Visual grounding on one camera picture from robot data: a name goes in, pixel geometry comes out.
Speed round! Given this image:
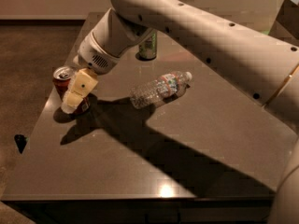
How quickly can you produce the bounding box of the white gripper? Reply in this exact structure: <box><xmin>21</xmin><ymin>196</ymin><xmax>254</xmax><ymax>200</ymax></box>
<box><xmin>61</xmin><ymin>32</ymin><xmax>119</xmax><ymax>114</ymax></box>

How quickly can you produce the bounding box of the red coke can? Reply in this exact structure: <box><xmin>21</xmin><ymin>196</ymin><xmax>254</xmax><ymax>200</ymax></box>
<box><xmin>52</xmin><ymin>66</ymin><xmax>90</xmax><ymax>115</ymax></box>

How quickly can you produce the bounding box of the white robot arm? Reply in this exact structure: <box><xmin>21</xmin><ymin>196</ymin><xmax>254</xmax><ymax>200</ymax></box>
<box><xmin>62</xmin><ymin>0</ymin><xmax>299</xmax><ymax>131</ymax></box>

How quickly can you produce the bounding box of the green soda can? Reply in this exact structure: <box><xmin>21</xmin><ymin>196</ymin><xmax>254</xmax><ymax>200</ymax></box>
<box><xmin>138</xmin><ymin>31</ymin><xmax>157</xmax><ymax>61</ymax></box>

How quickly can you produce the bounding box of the clear plastic water bottle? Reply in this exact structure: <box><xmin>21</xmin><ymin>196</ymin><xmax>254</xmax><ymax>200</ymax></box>
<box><xmin>130</xmin><ymin>71</ymin><xmax>192</xmax><ymax>109</ymax></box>

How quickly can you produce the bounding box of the small black floor object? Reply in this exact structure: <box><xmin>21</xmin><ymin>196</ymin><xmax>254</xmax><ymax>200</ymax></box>
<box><xmin>14</xmin><ymin>134</ymin><xmax>28</xmax><ymax>153</ymax></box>

